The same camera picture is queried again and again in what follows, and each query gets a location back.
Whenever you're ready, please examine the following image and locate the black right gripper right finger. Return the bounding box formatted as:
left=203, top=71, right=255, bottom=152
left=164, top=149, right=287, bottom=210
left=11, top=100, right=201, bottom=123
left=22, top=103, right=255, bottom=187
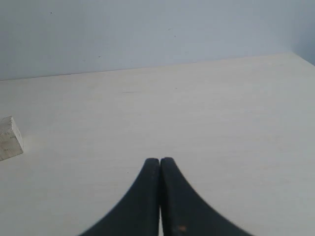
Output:
left=160, top=157, right=250, bottom=236

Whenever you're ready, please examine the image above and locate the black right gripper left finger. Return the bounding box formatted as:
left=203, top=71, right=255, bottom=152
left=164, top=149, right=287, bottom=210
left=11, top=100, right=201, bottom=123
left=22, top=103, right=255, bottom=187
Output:
left=82, top=158, right=160, bottom=236

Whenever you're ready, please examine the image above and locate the medium natural wooden cube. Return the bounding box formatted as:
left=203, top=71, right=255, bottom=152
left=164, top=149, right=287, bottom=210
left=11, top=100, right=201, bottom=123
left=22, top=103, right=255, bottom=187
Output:
left=0, top=116, right=24, bottom=161

